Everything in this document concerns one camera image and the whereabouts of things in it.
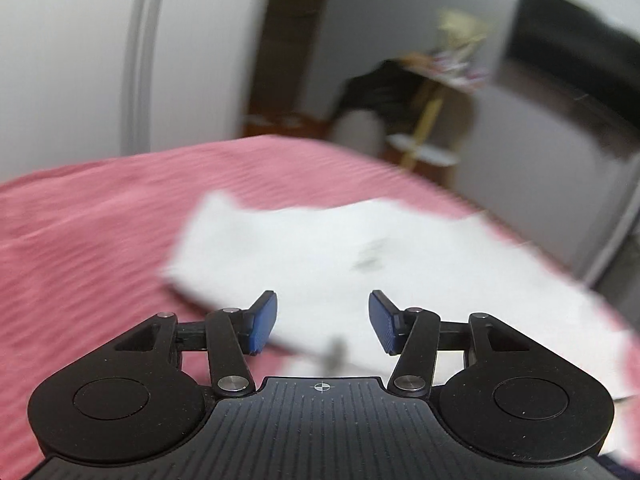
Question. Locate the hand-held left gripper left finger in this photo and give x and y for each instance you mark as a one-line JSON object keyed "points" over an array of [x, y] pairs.
{"points": [[264, 321]]}

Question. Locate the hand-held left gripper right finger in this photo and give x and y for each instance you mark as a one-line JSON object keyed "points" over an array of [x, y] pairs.
{"points": [[382, 321]]}

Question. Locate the white knit garment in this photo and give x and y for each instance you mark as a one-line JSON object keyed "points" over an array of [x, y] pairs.
{"points": [[320, 255]]}

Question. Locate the white round pouf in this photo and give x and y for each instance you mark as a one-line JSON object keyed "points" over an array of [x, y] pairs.
{"points": [[357, 132]]}

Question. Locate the pink ribbed blanket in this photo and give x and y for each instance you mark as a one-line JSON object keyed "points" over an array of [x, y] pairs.
{"points": [[90, 240]]}

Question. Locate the white slipper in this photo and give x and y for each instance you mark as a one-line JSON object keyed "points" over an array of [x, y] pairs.
{"points": [[292, 121], [260, 121]]}

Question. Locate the round side table yellow legs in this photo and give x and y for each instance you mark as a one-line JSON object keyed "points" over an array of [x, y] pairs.
{"points": [[432, 105]]}

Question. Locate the black jacket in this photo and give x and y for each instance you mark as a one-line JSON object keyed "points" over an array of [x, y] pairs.
{"points": [[372, 87]]}

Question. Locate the brown wooden door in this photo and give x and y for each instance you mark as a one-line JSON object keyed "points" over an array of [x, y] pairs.
{"points": [[292, 40]]}

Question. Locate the cream wrapped bouquet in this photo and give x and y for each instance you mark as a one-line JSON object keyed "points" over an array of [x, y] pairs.
{"points": [[460, 30]]}

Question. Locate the white wardrobe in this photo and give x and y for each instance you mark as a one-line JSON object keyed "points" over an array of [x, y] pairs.
{"points": [[70, 60]]}

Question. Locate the black wall television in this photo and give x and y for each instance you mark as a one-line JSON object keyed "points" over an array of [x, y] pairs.
{"points": [[565, 45]]}

